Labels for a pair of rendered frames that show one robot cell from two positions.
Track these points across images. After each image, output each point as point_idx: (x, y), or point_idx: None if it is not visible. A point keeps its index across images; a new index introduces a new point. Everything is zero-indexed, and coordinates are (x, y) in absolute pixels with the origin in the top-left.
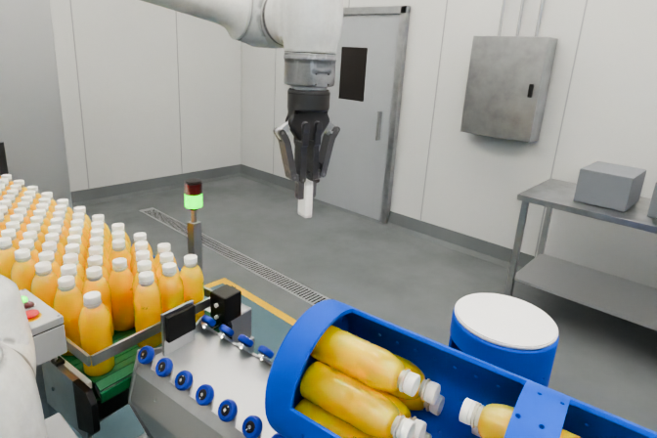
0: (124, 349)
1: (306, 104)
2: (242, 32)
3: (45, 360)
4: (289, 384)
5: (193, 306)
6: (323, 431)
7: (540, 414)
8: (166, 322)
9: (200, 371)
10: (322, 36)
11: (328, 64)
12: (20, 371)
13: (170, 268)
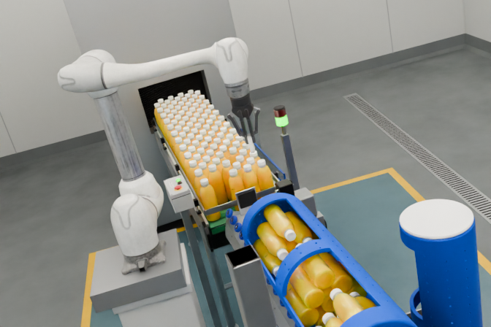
0: (223, 209)
1: (234, 104)
2: (217, 67)
3: (185, 209)
4: (245, 228)
5: (253, 190)
6: None
7: (305, 249)
8: (237, 197)
9: None
10: (231, 77)
11: (238, 87)
12: (142, 205)
13: (246, 167)
